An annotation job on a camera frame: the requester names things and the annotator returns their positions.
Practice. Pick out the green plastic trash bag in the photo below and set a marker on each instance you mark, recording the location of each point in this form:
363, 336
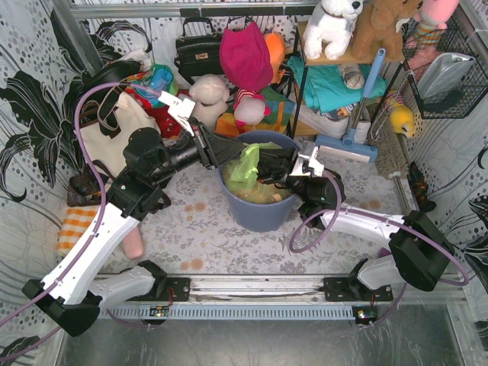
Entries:
240, 176

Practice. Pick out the striped red purple sock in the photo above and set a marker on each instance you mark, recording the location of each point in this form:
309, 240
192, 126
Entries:
383, 253

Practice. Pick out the white round plush toy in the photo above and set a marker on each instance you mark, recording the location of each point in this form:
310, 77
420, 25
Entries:
210, 95

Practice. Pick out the black round hat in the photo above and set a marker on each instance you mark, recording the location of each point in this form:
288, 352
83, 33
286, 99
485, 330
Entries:
114, 72

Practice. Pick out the colourful striped bag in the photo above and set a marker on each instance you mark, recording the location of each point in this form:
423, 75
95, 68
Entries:
159, 78

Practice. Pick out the pink faced plush doll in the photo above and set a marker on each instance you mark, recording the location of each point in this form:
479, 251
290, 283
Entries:
249, 108

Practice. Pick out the brown plush dog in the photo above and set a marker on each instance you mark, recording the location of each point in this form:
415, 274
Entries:
376, 25

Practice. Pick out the beige chenille mop head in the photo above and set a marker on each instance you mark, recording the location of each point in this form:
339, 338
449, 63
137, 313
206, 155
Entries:
382, 143

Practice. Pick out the orange checkered cloth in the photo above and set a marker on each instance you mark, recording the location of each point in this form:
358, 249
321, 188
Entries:
76, 221

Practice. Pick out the yellow plush duck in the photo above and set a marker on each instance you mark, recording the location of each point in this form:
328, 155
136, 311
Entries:
401, 117

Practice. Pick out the black wire basket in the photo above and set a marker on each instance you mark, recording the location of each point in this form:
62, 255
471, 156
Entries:
467, 94

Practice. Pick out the cream canvas tote bag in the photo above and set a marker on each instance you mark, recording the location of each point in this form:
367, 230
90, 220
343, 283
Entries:
107, 148

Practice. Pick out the white husky plush dog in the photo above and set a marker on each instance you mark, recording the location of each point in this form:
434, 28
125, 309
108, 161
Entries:
330, 27

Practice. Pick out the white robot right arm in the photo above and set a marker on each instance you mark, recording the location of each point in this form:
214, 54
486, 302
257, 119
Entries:
416, 252

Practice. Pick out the silver pouch in basket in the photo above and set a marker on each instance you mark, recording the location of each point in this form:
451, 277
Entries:
444, 73

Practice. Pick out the white sneaker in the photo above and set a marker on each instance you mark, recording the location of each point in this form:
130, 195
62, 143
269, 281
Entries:
322, 124

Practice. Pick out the metal mop pole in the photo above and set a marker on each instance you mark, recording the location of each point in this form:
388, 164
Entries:
406, 190

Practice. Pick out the pink pencil case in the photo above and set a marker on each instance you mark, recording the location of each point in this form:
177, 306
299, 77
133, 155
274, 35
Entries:
132, 244

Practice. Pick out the rainbow striped bag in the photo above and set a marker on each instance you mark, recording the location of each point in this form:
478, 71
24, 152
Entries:
277, 121

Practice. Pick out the pink plush toy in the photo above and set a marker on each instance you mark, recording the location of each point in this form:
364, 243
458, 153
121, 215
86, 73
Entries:
432, 19

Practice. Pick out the blue trash bin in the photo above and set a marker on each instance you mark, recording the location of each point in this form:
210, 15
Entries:
260, 218

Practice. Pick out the black leather handbag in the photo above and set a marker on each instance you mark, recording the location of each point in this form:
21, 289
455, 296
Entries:
200, 55

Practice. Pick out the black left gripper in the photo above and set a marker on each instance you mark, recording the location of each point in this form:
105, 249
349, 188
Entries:
207, 147

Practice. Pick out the small wooden shelf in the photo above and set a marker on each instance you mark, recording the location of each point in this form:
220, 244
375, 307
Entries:
345, 59

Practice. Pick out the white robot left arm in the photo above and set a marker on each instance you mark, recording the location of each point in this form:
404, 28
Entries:
70, 294

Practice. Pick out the magenta cloth bag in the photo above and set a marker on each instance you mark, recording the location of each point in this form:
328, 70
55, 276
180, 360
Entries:
245, 59

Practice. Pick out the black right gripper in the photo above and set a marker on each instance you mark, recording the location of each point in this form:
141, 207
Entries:
287, 165

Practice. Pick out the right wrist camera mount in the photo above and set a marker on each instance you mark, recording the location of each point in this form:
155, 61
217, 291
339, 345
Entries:
306, 163

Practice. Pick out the teal folded towel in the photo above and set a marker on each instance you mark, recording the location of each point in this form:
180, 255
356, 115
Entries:
324, 89

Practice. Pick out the orange plush toy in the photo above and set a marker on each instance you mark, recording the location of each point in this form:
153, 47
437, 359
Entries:
276, 48

